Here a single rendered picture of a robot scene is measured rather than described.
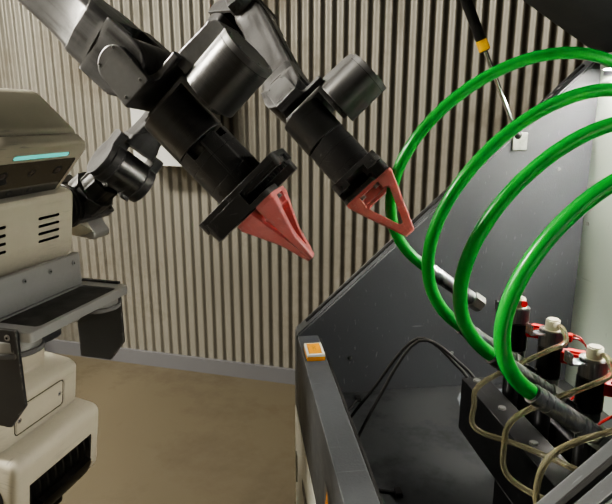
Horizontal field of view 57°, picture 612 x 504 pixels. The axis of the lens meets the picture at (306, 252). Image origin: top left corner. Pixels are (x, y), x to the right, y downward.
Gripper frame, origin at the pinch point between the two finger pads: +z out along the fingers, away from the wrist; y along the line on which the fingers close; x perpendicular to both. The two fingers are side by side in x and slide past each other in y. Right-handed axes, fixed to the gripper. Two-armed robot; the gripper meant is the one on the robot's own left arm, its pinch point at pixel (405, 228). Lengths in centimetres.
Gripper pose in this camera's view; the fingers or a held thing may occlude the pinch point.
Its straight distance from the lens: 70.3
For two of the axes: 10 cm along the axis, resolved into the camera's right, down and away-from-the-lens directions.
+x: -7.3, 6.7, 1.5
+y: 2.0, -0.1, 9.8
